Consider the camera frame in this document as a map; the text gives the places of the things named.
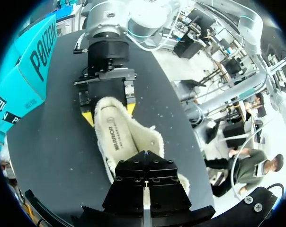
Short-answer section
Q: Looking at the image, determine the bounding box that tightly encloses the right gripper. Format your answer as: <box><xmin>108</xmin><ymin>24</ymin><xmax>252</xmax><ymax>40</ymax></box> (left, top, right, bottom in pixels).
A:
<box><xmin>73</xmin><ymin>37</ymin><xmax>138</xmax><ymax>129</ymax></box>

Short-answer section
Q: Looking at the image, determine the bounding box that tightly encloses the cream fleece shoe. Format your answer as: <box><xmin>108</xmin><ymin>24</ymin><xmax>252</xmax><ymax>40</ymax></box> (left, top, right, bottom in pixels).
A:
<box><xmin>93</xmin><ymin>96</ymin><xmax>190</xmax><ymax>197</ymax></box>

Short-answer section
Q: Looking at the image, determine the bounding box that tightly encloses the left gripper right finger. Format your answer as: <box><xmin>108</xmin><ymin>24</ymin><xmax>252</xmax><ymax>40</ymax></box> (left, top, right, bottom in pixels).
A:
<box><xmin>145</xmin><ymin>150</ymin><xmax>191</xmax><ymax>215</ymax></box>

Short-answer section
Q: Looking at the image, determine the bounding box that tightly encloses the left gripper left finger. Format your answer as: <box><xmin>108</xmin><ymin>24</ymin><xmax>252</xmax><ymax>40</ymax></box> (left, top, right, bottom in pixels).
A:
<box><xmin>102</xmin><ymin>150</ymin><xmax>146</xmax><ymax>215</ymax></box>

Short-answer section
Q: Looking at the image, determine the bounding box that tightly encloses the cream printed shoe insole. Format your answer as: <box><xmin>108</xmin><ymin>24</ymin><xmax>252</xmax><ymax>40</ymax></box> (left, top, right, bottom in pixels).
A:
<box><xmin>99</xmin><ymin>104</ymin><xmax>139</xmax><ymax>166</ymax></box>

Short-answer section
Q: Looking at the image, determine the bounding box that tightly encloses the person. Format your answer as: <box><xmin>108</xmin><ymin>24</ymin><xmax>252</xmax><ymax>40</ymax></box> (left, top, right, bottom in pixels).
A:
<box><xmin>204</xmin><ymin>148</ymin><xmax>285</xmax><ymax>192</ymax></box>
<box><xmin>244</xmin><ymin>92</ymin><xmax>268</xmax><ymax>119</ymax></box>

